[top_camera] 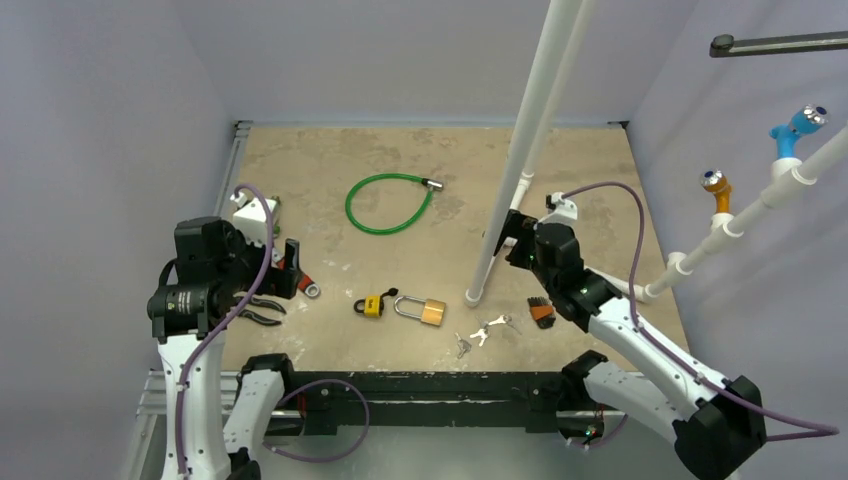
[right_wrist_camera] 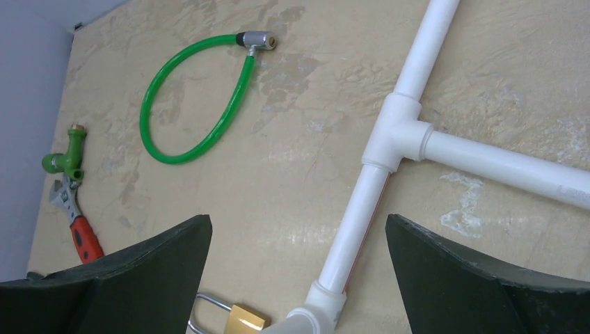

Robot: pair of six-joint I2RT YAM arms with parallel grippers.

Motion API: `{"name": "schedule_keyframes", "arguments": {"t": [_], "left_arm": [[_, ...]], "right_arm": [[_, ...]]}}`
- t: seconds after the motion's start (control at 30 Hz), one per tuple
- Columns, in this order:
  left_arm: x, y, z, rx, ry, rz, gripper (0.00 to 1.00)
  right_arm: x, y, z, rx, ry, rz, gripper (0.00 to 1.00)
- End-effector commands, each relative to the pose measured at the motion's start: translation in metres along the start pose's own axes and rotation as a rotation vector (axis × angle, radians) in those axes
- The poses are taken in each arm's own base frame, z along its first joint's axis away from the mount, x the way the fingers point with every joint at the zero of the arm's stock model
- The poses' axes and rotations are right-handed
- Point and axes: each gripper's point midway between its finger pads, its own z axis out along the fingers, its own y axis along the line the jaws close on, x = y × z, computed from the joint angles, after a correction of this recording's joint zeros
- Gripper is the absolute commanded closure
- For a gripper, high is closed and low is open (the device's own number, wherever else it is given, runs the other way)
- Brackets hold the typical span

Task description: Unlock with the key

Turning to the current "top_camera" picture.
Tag black headed key bunch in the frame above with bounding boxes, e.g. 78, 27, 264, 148
469, 318, 490, 347

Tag large brass padlock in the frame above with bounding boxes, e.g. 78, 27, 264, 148
393, 295, 447, 327

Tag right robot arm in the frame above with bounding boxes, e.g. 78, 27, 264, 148
501, 210, 767, 479

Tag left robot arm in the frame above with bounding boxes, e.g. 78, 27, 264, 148
147, 216, 303, 479

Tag orange hex key set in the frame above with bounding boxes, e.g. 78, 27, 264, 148
527, 296, 557, 329

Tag black pliers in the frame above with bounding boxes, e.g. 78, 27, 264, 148
237, 296, 287, 327

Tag small yellow padlock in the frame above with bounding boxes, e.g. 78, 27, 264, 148
353, 287, 399, 318

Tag orange faucet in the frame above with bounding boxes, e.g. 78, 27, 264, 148
700, 169, 732, 214

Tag black overhead bar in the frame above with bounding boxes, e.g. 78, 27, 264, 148
709, 31, 847, 58

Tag blue faucet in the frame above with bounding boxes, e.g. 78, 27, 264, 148
769, 104, 829, 160

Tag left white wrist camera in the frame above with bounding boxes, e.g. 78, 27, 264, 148
229, 192, 268, 247

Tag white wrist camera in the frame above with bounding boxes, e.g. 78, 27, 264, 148
540, 191, 578, 227
229, 192, 268, 247

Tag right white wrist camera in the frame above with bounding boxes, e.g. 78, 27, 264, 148
540, 191, 578, 227

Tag green cable lock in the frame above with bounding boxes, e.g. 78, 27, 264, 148
343, 172, 445, 236

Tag white pvc pipe frame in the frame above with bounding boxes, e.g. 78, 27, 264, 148
464, 1, 847, 307

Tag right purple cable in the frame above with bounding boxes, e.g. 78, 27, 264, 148
559, 181, 840, 450

